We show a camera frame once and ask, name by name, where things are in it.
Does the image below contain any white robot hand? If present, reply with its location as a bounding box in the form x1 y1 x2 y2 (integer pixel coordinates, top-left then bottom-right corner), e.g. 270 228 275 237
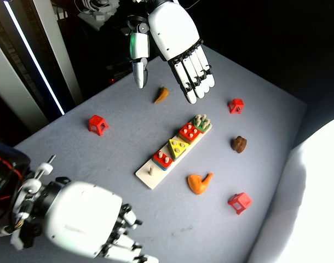
126 1 216 105
44 180 160 263

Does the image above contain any wooden shape sorter board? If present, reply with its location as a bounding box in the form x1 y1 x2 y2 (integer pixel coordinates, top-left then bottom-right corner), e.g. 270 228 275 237
135 122 213 190

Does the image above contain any red toy stool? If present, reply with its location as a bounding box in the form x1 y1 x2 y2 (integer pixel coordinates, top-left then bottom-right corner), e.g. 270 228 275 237
228 98 245 115
227 192 254 215
88 115 110 137

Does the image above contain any orange toy chicken drumstick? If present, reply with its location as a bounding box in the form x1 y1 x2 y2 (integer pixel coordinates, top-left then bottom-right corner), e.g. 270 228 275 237
187 172 214 196

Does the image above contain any grey table cloth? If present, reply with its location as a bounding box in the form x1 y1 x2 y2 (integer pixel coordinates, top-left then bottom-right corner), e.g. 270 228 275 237
8 43 308 263

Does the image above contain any brown toy food lump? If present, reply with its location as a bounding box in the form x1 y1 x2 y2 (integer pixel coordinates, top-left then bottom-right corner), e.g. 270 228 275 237
231 135 247 154

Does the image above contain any white light strip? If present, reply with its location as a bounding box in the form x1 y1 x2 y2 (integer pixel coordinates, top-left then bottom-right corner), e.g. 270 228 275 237
2 0 66 116

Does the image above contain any white panel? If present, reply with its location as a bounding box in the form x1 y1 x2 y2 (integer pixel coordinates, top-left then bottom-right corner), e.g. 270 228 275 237
0 35 49 127

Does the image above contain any white cloth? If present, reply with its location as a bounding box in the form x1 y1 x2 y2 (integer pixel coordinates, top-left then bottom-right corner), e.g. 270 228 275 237
246 114 334 263

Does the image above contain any thin white cable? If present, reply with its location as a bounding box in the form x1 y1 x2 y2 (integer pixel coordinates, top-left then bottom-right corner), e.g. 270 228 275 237
183 0 201 12

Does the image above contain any grey device with cables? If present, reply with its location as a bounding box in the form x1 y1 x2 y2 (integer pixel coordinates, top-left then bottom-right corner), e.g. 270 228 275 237
73 0 129 31

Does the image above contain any white post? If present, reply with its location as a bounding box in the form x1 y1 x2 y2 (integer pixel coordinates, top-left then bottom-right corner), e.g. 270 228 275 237
32 0 84 105

